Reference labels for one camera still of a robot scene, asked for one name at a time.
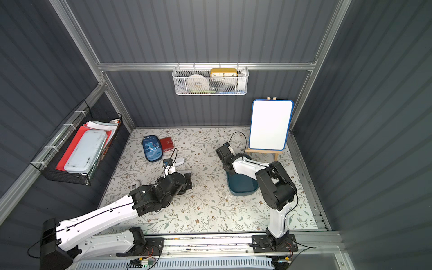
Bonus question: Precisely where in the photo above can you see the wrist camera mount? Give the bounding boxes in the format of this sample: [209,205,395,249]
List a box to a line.
[225,142,236,155]
[163,159,176,177]

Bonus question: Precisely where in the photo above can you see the black wire side basket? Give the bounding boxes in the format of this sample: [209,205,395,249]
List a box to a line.
[30,101,123,186]

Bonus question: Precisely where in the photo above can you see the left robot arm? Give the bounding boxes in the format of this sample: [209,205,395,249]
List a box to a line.
[39,172,192,270]

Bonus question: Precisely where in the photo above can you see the teal plastic storage box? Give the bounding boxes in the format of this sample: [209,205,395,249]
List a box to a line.
[226,154,262,196]

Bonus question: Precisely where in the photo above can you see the white board blue frame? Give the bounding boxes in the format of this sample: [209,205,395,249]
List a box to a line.
[248,99,295,151]

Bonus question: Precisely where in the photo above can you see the white plastic tray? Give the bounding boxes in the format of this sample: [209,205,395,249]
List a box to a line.
[58,127,108,174]

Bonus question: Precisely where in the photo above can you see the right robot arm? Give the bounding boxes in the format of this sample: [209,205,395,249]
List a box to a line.
[216,142,299,250]

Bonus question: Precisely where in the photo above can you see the white papers in basket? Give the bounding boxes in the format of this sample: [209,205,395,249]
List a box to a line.
[83,121,119,136]

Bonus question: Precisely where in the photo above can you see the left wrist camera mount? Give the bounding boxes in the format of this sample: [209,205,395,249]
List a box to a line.
[163,159,176,177]

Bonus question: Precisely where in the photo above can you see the white tape roll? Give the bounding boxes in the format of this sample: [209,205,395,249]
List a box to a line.
[186,74,209,92]

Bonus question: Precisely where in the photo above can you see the yellow clock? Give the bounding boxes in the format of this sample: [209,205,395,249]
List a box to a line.
[210,67,238,78]

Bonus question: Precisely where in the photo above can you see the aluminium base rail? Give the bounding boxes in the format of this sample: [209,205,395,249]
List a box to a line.
[67,231,342,261]

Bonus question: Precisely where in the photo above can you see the small circuit board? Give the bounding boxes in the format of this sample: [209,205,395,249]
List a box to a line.
[127,258,154,269]

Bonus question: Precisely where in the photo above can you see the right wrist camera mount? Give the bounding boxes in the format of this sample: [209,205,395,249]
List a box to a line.
[225,142,236,155]

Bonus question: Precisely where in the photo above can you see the white mouse row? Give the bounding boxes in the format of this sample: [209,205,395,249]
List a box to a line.
[173,157,185,167]

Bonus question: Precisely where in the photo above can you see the white wire wall basket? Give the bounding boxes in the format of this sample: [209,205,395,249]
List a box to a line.
[172,65,249,96]

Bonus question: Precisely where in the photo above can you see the red wallet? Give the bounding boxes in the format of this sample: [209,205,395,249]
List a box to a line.
[160,137,174,152]

